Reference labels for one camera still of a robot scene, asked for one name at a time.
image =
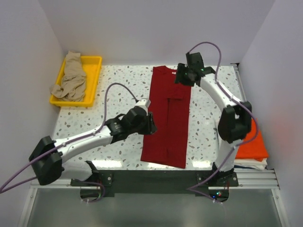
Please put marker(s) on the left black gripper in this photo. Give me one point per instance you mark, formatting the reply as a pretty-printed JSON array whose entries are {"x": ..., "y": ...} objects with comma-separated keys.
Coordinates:
[{"x": 150, "y": 127}]

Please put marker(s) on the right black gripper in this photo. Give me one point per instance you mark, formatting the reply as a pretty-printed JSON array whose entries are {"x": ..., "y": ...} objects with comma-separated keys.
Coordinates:
[{"x": 181, "y": 68}]

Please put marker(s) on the dark red t shirt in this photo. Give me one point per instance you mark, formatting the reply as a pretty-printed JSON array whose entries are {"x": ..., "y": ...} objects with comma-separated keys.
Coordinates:
[{"x": 170, "y": 108}]

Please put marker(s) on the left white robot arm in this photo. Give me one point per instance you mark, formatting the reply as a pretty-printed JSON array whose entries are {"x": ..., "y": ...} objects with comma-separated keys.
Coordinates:
[{"x": 49, "y": 160}]

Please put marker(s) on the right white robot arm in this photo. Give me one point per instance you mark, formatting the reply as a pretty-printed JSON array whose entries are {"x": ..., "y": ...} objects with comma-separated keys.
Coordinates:
[{"x": 235, "y": 121}]

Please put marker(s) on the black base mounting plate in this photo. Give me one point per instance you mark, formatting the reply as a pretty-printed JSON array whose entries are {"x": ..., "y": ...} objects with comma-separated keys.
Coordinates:
[{"x": 163, "y": 182}]

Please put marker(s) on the yellow plastic tray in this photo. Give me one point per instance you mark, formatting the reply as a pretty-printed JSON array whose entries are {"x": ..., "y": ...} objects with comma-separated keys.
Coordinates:
[{"x": 92, "y": 67}]

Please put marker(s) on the beige crumpled t shirt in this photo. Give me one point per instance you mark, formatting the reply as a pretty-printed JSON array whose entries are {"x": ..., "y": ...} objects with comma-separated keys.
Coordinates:
[{"x": 73, "y": 83}]

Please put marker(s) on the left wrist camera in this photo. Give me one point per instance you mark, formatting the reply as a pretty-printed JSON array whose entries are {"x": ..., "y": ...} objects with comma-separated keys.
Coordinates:
[{"x": 143, "y": 103}]

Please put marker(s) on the aluminium frame rail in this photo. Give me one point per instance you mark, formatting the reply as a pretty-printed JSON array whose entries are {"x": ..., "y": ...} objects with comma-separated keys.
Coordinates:
[{"x": 257, "y": 179}]

